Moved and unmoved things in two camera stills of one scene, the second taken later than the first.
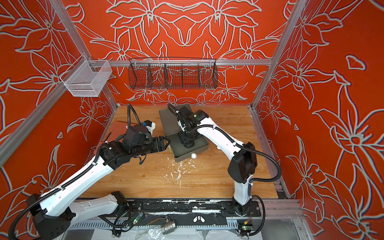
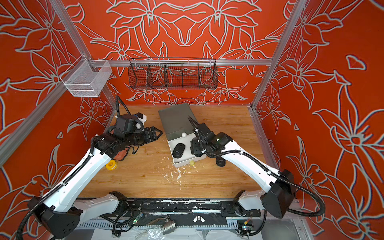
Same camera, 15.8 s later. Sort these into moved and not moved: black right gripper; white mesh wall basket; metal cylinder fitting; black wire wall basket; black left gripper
Moved: black left gripper; black right gripper
Not moved: white mesh wall basket; black wire wall basket; metal cylinder fitting
